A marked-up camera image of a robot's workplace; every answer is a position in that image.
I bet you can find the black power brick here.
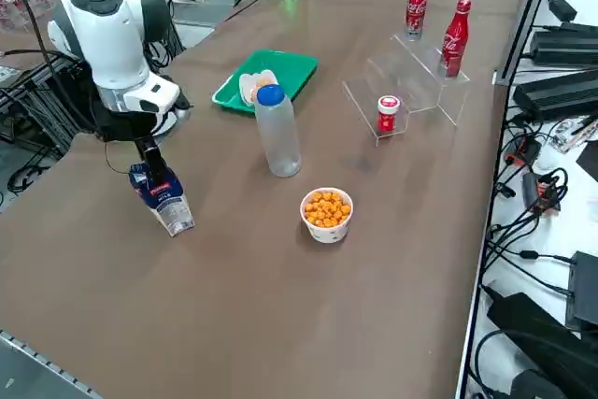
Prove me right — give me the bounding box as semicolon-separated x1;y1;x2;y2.
530;29;598;68
512;69;598;121

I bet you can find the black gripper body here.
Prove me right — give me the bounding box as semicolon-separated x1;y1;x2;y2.
92;108;164;143

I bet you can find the clear bottle with blue cap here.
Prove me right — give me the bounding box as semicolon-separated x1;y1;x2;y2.
253;83;303;178

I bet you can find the thick black cable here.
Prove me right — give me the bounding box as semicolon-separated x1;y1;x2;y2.
4;0;102;138

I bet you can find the orange black electronic device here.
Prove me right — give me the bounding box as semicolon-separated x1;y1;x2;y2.
521;170;570;214

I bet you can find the small black adapter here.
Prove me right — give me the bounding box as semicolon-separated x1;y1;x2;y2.
547;0;579;22

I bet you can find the colourful printed packet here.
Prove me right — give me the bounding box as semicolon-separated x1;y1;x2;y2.
550;116;598;155

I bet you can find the black box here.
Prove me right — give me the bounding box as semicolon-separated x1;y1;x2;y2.
563;250;598;331

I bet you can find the thin black wire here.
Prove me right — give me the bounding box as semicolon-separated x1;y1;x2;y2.
103;139;141;177

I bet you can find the small red jar white lid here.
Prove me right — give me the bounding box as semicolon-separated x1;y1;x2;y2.
377;94;403;135

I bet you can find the red cola bottle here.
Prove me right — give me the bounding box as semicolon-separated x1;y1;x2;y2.
404;0;430;42
438;0;473;79

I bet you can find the clear acrylic display stand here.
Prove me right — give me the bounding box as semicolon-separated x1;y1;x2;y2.
341;32;472;148

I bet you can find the long aluminium frame post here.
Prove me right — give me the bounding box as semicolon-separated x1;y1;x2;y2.
493;0;564;87

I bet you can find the paper bowl of orange snacks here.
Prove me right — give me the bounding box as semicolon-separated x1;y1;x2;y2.
299;186;355;245

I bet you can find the aluminium table edge rail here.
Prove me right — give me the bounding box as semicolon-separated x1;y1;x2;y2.
0;328;103;399

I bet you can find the blue white milk carton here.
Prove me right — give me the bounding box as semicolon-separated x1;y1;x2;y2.
127;163;195;238

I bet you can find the green plastic tray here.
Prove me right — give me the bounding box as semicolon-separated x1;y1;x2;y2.
211;48;320;115

